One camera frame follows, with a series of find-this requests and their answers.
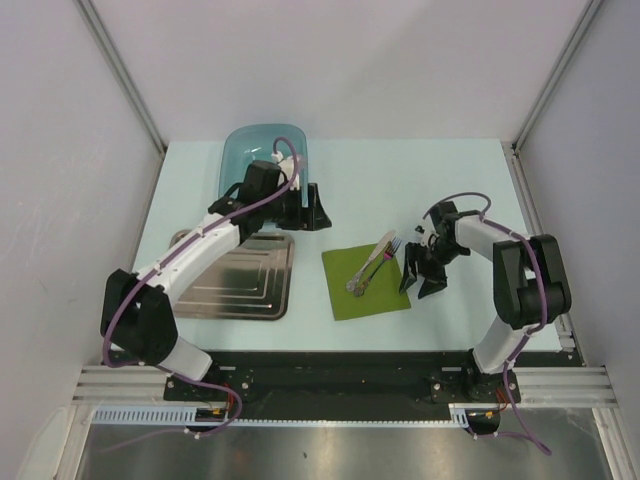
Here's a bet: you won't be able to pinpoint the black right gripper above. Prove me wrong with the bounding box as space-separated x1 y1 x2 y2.
398 240 466 299

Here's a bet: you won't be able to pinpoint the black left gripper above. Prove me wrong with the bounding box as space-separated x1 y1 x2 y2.
260 183 330 231

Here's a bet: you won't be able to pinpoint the green paper napkin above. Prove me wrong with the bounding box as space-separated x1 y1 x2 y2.
321 244 411 321

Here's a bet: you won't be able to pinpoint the silver fork pink tines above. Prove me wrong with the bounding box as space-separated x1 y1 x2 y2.
352 236 402 297

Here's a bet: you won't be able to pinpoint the silver table knife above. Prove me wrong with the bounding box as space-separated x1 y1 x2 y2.
346 230 396 292

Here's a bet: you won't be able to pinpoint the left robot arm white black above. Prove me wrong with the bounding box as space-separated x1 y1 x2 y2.
100 155 331 400

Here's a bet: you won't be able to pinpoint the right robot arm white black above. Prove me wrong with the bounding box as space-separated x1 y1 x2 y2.
399 196 572 402

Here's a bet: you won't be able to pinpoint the silver metal tray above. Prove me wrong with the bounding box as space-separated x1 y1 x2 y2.
174 233 295 321

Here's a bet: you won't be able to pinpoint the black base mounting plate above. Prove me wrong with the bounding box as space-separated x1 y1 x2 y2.
99 349 586 405

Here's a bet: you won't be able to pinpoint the teal plastic bin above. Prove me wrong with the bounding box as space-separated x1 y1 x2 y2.
218 123 309 207

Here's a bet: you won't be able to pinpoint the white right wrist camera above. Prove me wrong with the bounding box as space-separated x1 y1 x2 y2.
415 225 434 247

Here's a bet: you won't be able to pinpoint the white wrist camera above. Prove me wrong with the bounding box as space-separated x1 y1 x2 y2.
415 225 434 247
271 151 300 190

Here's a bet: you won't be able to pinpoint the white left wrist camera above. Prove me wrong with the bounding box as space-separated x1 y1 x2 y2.
271 151 300 190

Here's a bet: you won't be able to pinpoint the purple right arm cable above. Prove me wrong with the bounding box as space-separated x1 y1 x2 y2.
422 192 553 456

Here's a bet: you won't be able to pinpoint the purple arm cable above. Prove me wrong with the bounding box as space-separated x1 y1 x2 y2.
422 192 553 456
97 136 307 454

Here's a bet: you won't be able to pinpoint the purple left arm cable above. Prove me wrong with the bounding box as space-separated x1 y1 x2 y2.
97 136 307 454

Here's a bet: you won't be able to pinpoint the light blue cable duct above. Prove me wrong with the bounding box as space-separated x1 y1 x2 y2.
93 406 197 425

